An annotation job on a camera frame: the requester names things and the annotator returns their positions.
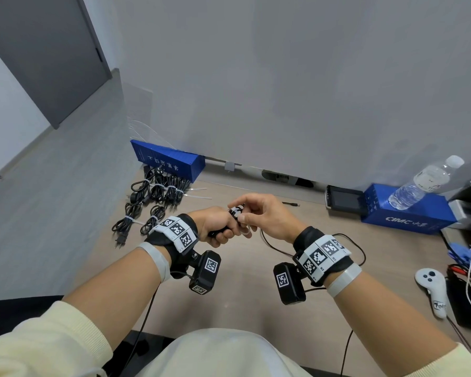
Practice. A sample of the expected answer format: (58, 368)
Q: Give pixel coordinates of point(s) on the person's left forearm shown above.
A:
(110, 302)

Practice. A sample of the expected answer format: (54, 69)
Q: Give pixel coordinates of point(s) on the grey wristband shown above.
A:
(343, 280)
(157, 263)

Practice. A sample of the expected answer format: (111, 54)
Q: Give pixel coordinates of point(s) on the person's left hand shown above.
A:
(212, 223)

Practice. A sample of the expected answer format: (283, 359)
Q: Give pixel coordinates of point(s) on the grey door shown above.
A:
(43, 54)

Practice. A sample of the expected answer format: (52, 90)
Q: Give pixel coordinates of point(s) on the grey right wristband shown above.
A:
(343, 280)

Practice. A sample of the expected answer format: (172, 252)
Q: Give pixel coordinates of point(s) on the small black screen device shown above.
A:
(345, 199)

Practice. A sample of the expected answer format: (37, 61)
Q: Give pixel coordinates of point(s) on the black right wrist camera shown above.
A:
(290, 284)

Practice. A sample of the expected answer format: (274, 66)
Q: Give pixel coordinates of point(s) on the blue plastic item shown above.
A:
(461, 255)

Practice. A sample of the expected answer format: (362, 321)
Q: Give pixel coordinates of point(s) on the blue rectangular box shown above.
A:
(412, 223)

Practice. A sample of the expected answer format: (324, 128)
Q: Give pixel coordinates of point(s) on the light wooden table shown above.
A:
(239, 310)

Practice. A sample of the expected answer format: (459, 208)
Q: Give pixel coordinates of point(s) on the person's right forearm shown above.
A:
(392, 325)

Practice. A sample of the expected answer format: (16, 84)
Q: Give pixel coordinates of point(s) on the person's cream sweater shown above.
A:
(220, 355)

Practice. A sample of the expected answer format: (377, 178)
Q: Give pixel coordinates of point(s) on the white game controller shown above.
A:
(429, 278)

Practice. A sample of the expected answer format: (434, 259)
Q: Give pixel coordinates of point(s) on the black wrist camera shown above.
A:
(206, 270)
(290, 284)

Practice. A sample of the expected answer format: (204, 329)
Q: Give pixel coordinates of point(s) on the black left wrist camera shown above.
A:
(206, 270)

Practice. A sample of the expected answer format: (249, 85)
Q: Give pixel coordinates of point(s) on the black power adapter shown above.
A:
(463, 306)

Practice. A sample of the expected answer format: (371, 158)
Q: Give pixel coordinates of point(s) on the grey left wristband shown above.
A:
(157, 263)

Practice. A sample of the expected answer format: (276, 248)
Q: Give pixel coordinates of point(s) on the person's right hand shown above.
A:
(271, 215)

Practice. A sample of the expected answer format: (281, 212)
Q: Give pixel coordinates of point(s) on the grey desk clamp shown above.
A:
(230, 166)

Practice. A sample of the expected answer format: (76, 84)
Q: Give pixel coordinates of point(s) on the black office chair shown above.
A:
(149, 345)

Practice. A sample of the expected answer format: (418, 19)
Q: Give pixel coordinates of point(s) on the blue triangular box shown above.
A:
(168, 160)

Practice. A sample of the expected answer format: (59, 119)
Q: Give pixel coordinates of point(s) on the clear plastic water bottle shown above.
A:
(408, 196)

